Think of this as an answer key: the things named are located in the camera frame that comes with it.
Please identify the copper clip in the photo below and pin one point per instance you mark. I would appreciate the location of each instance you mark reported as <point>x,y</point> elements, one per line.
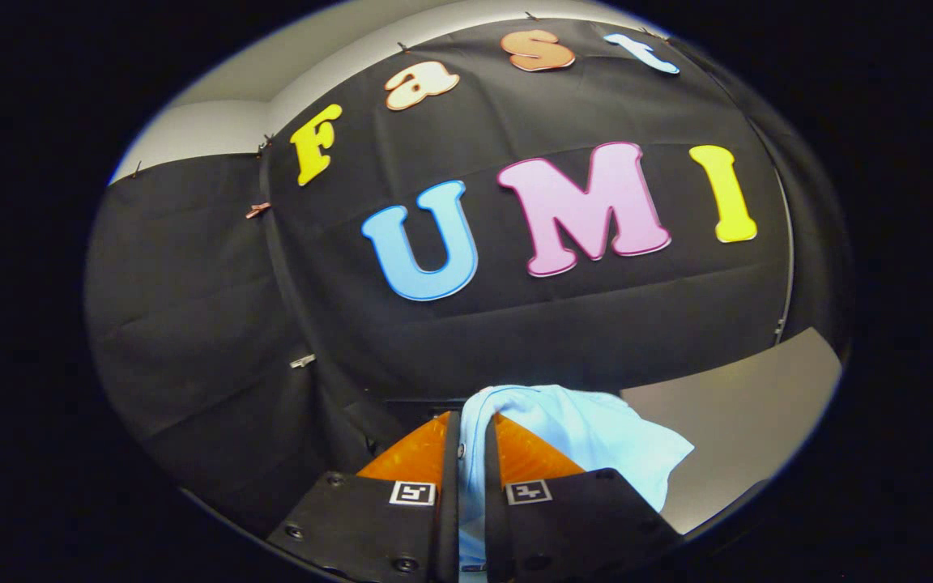
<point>257,210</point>

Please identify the silver clip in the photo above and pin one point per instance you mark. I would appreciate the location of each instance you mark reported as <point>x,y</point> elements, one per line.
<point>302,361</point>

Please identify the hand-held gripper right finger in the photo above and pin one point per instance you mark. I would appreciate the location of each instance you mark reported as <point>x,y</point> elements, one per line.
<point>580,526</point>

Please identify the light blue polo shirt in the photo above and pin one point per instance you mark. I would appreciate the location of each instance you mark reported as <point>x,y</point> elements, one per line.
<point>588,429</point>

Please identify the black backdrop cloth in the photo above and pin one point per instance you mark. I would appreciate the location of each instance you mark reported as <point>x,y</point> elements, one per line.
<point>191,283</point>

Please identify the grey cabinet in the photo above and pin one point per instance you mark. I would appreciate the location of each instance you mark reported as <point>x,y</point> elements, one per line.
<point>742,421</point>

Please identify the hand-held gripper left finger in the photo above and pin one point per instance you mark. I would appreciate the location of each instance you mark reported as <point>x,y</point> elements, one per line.
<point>369,526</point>

